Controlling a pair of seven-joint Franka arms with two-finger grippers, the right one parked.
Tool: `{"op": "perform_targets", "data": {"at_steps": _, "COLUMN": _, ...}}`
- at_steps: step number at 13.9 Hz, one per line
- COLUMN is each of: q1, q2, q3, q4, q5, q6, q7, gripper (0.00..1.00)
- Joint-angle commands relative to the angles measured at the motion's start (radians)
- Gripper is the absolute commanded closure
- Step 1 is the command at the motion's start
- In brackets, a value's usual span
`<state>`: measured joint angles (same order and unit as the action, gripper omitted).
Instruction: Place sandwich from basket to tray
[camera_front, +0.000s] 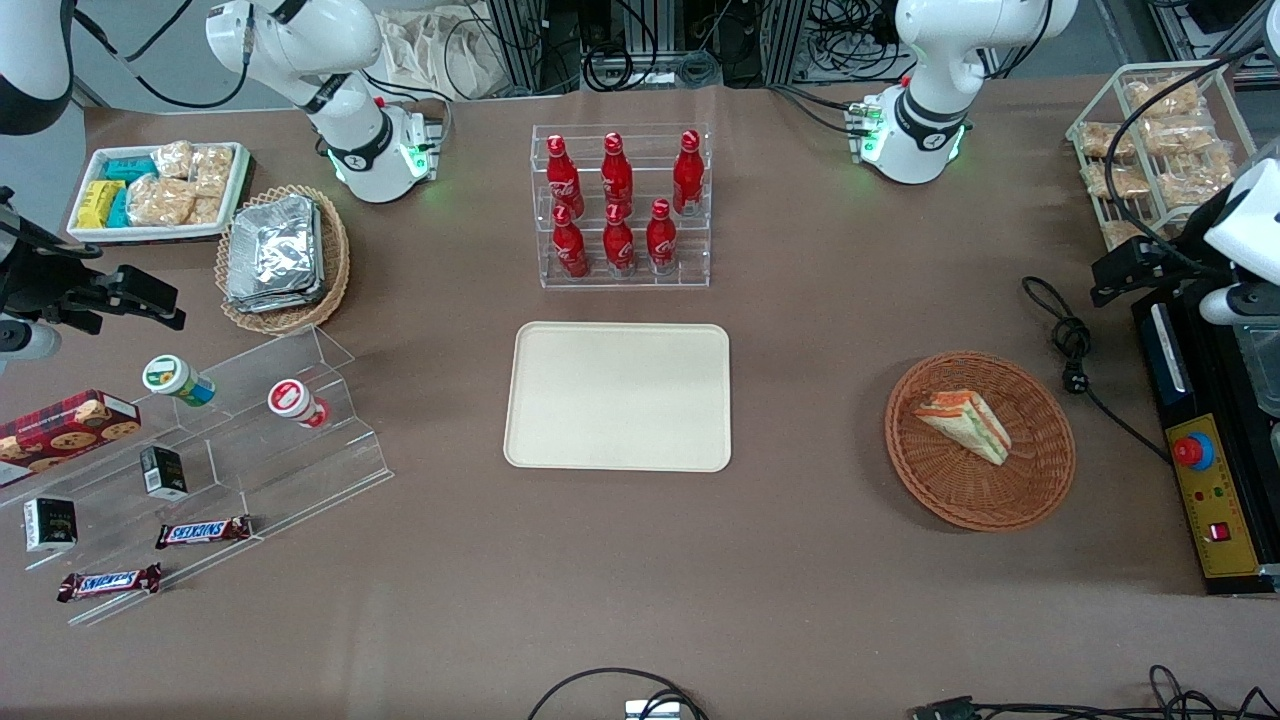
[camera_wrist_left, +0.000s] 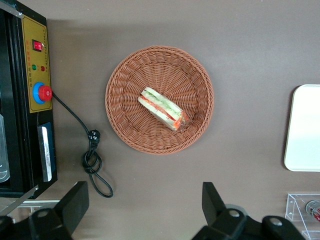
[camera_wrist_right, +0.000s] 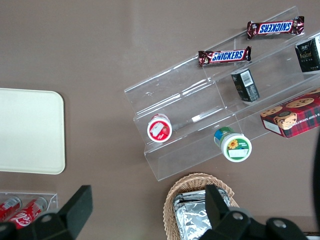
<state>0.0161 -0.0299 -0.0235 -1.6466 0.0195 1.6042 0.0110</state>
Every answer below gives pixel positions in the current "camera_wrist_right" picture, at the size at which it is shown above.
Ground clear acrylic stepped display shelf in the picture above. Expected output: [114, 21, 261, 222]
[123, 5, 320, 182]

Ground large dark green drink carton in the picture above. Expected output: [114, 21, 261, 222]
[294, 35, 320, 74]

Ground red tartan cookie box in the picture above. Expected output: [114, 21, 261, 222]
[259, 87, 320, 139]

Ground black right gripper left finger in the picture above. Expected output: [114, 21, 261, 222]
[0, 184, 94, 240]

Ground cream plastic tray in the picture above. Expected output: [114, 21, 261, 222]
[0, 87, 66, 175]

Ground clear acrylic bottle holder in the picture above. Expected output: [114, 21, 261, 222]
[0, 191, 60, 216]

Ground green sunflower yogurt cup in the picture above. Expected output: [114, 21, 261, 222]
[213, 126, 253, 163]

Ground woven wicker basket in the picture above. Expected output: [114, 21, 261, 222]
[162, 172, 240, 240]

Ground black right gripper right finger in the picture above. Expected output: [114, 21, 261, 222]
[196, 184, 308, 240]

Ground red cola cans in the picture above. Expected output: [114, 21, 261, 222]
[8, 196, 49, 230]

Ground Snickers chocolate bar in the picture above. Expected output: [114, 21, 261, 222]
[197, 45, 252, 67]
[246, 15, 306, 40]

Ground small dark green drink carton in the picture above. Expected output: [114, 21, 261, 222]
[230, 68, 261, 103]

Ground foil-wrapped sandwich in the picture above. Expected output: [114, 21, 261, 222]
[172, 189, 230, 240]

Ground red strawberry yogurt cup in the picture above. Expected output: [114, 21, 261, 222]
[146, 113, 173, 143]

